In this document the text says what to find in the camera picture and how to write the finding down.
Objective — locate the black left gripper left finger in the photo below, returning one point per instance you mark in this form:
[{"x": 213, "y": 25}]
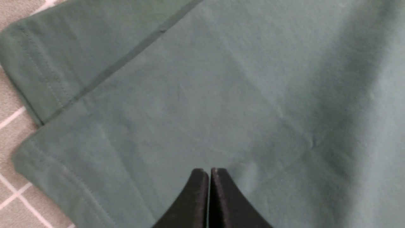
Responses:
[{"x": 189, "y": 209}]

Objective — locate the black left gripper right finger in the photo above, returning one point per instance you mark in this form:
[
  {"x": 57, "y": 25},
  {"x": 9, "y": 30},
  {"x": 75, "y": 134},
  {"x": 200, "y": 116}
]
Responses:
[{"x": 228, "y": 207}]

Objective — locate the green long-sleeve top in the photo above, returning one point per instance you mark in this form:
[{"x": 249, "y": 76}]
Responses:
[{"x": 302, "y": 101}]

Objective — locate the grey checked tablecloth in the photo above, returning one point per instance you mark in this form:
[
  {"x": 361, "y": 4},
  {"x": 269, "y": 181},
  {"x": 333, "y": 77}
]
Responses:
[{"x": 22, "y": 204}]

